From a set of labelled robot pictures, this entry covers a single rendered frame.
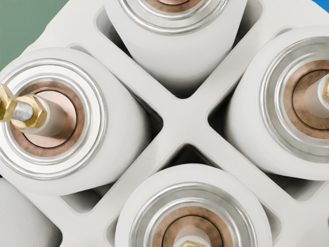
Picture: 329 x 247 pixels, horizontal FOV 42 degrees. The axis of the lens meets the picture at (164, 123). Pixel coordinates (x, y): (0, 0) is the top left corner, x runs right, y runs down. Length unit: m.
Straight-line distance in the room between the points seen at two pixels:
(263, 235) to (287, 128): 0.06
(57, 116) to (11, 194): 0.11
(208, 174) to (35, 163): 0.11
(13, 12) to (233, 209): 0.41
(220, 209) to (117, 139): 0.07
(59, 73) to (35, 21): 0.30
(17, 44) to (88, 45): 0.23
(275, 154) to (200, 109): 0.09
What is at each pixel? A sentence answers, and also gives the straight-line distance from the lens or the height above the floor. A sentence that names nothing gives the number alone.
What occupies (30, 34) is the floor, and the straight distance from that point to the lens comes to 0.57.
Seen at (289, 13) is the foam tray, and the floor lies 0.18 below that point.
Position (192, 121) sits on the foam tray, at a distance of 0.33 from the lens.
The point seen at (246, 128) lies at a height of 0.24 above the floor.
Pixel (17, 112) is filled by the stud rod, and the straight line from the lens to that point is 0.22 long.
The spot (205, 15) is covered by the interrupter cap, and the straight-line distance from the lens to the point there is 0.27.
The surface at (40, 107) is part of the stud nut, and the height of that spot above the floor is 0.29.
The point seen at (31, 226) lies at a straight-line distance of 0.35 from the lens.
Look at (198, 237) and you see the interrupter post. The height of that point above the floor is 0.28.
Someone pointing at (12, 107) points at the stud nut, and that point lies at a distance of 0.21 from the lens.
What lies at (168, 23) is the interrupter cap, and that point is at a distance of 0.27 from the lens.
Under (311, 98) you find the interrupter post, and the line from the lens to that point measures 0.25.
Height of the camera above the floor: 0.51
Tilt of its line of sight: 84 degrees down
